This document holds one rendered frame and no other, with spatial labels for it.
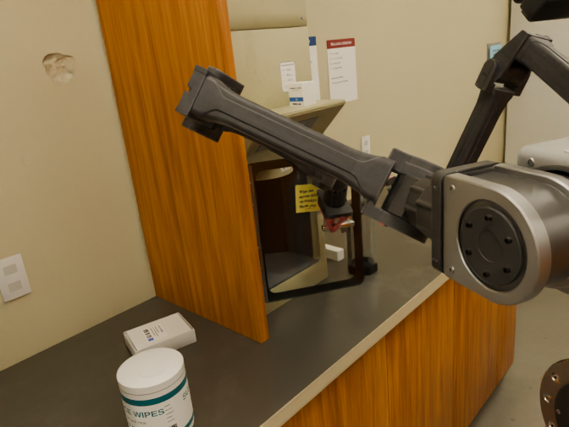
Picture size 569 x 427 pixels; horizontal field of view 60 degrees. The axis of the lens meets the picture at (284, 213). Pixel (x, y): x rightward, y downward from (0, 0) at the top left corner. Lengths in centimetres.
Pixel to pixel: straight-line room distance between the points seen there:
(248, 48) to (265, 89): 11
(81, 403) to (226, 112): 80
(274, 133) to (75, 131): 88
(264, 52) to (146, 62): 30
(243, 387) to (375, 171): 67
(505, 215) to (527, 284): 7
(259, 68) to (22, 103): 61
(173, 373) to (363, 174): 55
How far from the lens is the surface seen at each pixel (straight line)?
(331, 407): 133
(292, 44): 141
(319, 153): 69
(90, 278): 158
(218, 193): 122
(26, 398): 137
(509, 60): 123
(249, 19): 130
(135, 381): 102
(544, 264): 49
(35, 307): 153
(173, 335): 135
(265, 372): 122
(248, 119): 72
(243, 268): 124
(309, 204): 131
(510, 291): 52
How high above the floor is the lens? 165
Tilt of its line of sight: 18 degrees down
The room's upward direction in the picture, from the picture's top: 6 degrees counter-clockwise
